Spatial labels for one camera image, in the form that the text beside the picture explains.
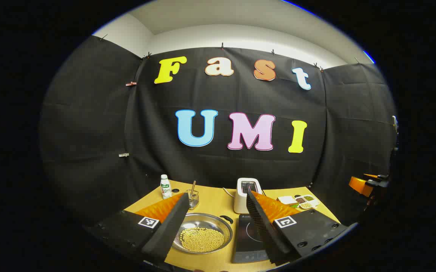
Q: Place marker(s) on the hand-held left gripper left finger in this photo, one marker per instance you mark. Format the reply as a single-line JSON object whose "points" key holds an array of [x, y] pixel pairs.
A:
{"points": [[168, 234]]}

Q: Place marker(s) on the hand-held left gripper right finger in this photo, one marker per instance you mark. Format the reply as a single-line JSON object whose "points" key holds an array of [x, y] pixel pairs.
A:
{"points": [[263, 230]]}

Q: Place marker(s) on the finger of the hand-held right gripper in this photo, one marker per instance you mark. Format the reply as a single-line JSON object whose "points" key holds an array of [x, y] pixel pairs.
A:
{"points": [[359, 186]]}

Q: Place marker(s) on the black induction cooktop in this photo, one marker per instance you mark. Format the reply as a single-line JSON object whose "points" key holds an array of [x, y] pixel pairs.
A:
{"points": [[246, 234]]}

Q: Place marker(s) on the stainless steel pot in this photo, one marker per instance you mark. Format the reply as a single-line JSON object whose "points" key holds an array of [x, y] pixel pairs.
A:
{"points": [[202, 221]]}

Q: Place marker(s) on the pile of soybeans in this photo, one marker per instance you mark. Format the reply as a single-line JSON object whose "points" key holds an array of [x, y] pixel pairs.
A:
{"points": [[202, 240]]}

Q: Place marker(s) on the white toaster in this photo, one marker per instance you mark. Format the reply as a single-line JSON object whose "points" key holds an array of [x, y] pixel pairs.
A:
{"points": [[240, 200]]}

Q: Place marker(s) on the white green-label drink bottle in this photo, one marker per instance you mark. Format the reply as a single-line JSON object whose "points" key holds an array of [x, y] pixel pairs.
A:
{"points": [[165, 189]]}

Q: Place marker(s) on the white divided bean dish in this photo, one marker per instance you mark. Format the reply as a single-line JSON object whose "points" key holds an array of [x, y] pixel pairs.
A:
{"points": [[306, 202]]}

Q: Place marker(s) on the black backdrop cloth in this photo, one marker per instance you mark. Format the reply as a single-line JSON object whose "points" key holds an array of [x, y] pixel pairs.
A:
{"points": [[89, 113]]}

